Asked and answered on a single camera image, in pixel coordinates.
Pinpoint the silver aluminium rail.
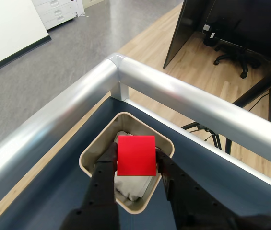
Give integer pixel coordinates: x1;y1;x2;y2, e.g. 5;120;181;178
0;53;271;199

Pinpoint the white crumpled cloth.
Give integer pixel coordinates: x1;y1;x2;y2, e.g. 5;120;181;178
112;130;160;202

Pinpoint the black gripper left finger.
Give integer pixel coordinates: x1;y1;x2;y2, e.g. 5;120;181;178
59;141;121;230

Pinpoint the black desk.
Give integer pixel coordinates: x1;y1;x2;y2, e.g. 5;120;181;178
163;0;271;70

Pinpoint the white drawer cabinet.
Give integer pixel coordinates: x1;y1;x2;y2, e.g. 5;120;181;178
31;0;85;31

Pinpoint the dark wooden desk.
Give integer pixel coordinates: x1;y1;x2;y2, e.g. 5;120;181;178
232;59;271;125

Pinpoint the red cube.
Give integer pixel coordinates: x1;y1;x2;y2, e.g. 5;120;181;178
117;135;157;177

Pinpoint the camera tripod stand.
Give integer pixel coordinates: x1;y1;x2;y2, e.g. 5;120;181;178
181;120;234;154

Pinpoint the black office chair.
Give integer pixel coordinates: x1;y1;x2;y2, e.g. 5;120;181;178
213;23;262;79

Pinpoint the beige open box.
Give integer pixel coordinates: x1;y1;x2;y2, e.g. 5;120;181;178
78;111;175;215

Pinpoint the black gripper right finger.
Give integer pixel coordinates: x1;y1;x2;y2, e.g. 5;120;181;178
154;148;241;230

